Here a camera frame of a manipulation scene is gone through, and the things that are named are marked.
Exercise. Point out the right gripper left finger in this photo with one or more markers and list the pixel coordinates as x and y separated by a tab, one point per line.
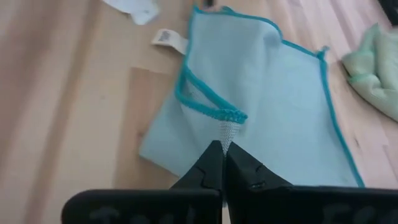
205	174

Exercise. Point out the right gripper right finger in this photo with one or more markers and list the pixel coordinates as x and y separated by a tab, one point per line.
248	186

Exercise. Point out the blue microfiber towel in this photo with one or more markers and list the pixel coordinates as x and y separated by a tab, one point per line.
264	93

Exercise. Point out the pale green microfiber towel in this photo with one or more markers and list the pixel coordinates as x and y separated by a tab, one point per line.
376	68

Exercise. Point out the white cloth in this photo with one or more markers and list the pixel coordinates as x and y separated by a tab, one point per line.
136	9

